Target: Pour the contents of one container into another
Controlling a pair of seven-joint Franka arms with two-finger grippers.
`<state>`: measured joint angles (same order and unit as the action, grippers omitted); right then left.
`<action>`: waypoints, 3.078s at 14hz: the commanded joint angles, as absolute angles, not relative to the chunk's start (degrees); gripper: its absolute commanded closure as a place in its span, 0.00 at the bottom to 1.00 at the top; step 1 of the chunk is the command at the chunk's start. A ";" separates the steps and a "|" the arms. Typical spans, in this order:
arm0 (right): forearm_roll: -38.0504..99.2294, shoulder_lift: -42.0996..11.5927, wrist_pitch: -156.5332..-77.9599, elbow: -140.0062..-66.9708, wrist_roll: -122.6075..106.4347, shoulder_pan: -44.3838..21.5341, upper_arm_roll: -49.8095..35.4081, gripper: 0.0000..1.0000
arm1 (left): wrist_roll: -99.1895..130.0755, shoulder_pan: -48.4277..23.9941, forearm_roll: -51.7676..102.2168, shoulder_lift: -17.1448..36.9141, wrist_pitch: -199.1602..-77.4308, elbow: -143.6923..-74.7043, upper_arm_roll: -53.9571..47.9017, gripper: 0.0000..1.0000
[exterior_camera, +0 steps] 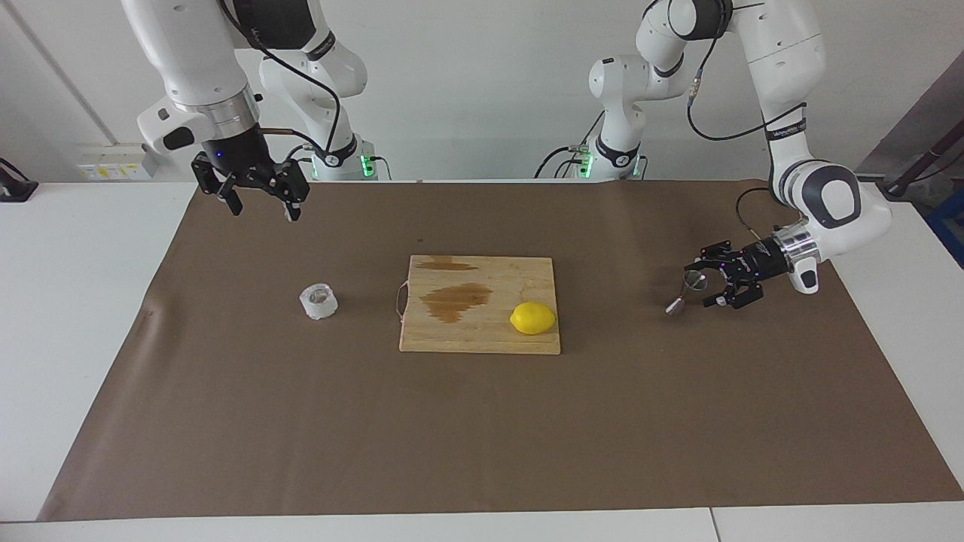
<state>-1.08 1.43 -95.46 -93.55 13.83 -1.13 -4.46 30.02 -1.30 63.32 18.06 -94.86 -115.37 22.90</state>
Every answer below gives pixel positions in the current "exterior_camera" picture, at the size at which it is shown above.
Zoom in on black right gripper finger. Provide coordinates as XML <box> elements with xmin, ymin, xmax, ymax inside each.
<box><xmin>192</xmin><ymin>153</ymin><xmax>243</xmax><ymax>217</ymax></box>
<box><xmin>264</xmin><ymin>162</ymin><xmax>311</xmax><ymax>222</ymax></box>

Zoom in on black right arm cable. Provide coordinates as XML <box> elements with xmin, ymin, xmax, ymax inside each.
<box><xmin>217</xmin><ymin>0</ymin><xmax>343</xmax><ymax>155</ymax></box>

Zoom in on yellow lemon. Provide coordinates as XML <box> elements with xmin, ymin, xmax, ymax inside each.
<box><xmin>510</xmin><ymin>302</ymin><xmax>557</xmax><ymax>336</ymax></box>

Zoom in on black left base cables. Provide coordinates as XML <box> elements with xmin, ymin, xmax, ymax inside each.
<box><xmin>535</xmin><ymin>113</ymin><xmax>607</xmax><ymax>179</ymax></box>

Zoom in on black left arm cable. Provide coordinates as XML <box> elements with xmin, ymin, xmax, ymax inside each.
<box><xmin>685</xmin><ymin>34</ymin><xmax>808</xmax><ymax>236</ymax></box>

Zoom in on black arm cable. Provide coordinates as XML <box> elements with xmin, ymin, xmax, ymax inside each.
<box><xmin>217</xmin><ymin>0</ymin><xmax>343</xmax><ymax>155</ymax></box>
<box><xmin>685</xmin><ymin>34</ymin><xmax>808</xmax><ymax>236</ymax></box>

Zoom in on metal double jigger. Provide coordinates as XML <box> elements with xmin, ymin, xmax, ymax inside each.
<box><xmin>665</xmin><ymin>271</ymin><xmax>708</xmax><ymax>317</ymax></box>

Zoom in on brown paper table mat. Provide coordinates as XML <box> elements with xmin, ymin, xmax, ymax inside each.
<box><xmin>38</xmin><ymin>179</ymin><xmax>964</xmax><ymax>522</ymax></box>

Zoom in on wooden cutting board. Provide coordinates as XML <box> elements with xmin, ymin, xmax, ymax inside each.
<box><xmin>398</xmin><ymin>255</ymin><xmax>562</xmax><ymax>355</ymax></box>

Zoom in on dark metal pole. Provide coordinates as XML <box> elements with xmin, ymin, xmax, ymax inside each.
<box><xmin>877</xmin><ymin>124</ymin><xmax>964</xmax><ymax>200</ymax></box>

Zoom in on blue box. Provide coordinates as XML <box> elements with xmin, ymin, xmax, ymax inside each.
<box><xmin>925</xmin><ymin>188</ymin><xmax>964</xmax><ymax>268</ymax></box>

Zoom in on white wall socket box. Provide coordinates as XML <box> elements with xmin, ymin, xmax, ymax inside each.
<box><xmin>75</xmin><ymin>143</ymin><xmax>159</xmax><ymax>181</ymax></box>

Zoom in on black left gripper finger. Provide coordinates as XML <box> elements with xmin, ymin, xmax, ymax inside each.
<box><xmin>703</xmin><ymin>277</ymin><xmax>761</xmax><ymax>309</ymax></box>
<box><xmin>684</xmin><ymin>241</ymin><xmax>745</xmax><ymax>272</ymax></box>

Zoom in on black clamp base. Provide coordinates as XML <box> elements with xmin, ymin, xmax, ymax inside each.
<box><xmin>0</xmin><ymin>158</ymin><xmax>38</xmax><ymax>202</ymax></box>

